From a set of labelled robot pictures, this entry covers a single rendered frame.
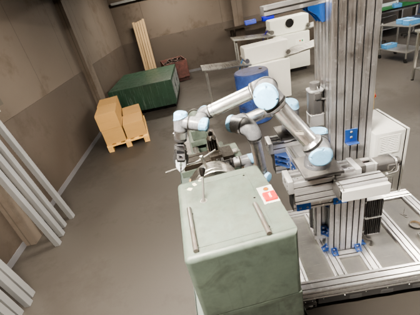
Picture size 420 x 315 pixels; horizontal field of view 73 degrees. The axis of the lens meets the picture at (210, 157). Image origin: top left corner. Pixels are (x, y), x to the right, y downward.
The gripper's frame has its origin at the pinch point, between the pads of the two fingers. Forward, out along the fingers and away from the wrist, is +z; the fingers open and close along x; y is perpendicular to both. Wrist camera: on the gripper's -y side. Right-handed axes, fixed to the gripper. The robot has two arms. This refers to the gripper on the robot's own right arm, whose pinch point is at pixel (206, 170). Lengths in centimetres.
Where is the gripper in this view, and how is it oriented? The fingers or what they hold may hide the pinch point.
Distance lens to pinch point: 200.5
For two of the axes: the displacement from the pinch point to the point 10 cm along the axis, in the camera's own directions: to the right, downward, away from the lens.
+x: -2.0, -8.5, -4.9
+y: -1.3, -4.7, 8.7
